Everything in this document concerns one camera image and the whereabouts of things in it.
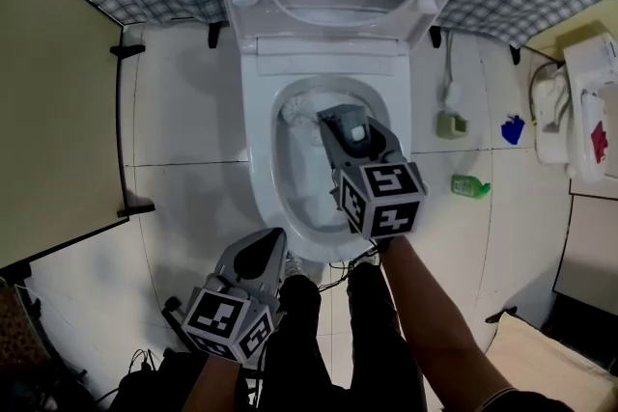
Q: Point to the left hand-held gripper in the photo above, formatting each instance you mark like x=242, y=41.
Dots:
x=227, y=313

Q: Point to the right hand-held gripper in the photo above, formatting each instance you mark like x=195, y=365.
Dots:
x=381, y=188

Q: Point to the white toilet brush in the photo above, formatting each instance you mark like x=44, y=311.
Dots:
x=295, y=109

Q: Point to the white toilet bowl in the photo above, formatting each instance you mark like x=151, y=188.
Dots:
x=258, y=149

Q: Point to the person's left forearm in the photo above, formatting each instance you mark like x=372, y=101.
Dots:
x=212, y=383

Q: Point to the person's right forearm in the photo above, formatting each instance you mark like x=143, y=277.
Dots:
x=429, y=318

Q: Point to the green brush holder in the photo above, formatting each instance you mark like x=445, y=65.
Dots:
x=449, y=125

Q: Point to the person's grey shoe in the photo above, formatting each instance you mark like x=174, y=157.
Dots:
x=369, y=258
x=293, y=265

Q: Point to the green plastic bottle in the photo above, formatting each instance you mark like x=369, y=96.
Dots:
x=464, y=186

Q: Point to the blue plastic scrap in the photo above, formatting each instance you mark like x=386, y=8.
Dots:
x=513, y=130

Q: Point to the person's black trouser legs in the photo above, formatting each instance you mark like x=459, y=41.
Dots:
x=372, y=352

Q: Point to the black curtain stand foot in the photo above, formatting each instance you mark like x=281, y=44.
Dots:
x=515, y=55
x=214, y=34
x=435, y=36

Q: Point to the white appliance unit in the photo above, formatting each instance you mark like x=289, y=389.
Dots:
x=550, y=135

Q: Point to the beige panel board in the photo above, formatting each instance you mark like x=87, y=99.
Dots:
x=591, y=255

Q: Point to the white box with red label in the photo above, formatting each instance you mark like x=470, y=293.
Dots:
x=586, y=72

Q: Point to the beige floor mat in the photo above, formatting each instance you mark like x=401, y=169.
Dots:
x=545, y=366

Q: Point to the yellow partition panel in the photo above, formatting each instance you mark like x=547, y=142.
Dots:
x=53, y=111

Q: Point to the black partition bracket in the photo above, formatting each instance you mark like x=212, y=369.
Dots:
x=137, y=209
x=126, y=50

